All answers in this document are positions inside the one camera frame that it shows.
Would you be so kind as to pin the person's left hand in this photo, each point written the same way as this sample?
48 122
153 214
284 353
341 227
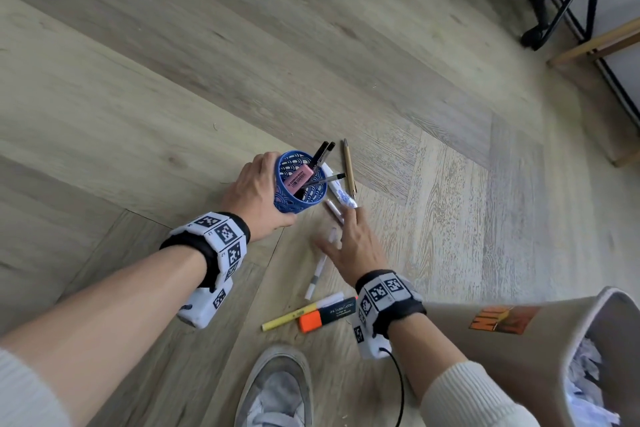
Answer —
255 201

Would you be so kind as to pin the person's right hand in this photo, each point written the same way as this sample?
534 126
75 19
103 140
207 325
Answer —
357 251

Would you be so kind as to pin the blue mesh pen holder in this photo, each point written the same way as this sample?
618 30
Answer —
290 201

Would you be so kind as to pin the pink highlighter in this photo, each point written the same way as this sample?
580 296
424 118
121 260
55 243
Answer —
300 179

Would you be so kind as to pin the thick white marker pen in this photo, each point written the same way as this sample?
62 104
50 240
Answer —
342 194

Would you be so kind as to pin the orange black highlighter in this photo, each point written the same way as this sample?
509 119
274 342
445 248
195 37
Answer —
320 319

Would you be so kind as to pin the slim gold brown pen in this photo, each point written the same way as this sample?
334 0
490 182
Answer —
349 166

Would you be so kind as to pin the black ballpoint pen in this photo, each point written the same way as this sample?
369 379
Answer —
327 151

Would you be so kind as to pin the yellow white marker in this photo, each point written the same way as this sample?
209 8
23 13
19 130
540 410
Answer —
290 316

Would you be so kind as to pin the beige waste bin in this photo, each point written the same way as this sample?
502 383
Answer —
500 356

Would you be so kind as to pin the dense heap of paper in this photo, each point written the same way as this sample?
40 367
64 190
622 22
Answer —
590 391

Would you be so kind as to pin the person's left forearm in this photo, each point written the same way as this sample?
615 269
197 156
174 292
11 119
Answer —
100 331

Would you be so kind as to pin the person's right forearm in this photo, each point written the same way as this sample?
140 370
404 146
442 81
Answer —
425 351

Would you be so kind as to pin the black wristband with marker tags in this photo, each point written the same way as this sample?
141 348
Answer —
390 296
215 241

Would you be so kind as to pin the grey chair wooden legs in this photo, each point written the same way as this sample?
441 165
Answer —
595 44

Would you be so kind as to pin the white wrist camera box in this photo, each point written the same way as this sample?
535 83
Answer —
367 341
205 306

